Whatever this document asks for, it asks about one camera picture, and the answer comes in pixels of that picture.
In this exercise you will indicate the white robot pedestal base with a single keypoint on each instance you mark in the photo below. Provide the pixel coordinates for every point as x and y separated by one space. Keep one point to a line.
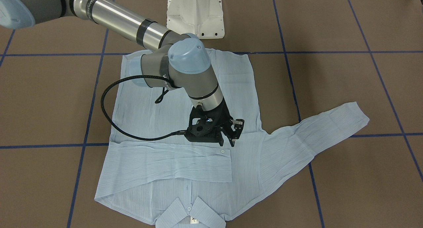
203 18

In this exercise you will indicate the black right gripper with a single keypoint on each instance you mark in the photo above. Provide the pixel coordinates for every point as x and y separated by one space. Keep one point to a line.
222 115

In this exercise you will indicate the light blue button-up shirt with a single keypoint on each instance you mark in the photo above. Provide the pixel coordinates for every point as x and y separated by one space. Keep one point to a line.
173 183

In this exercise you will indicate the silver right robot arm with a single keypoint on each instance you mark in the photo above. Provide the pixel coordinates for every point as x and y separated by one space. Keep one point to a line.
176 61

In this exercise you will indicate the blue tape grid lines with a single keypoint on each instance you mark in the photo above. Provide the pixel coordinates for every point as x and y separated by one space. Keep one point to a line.
308 56

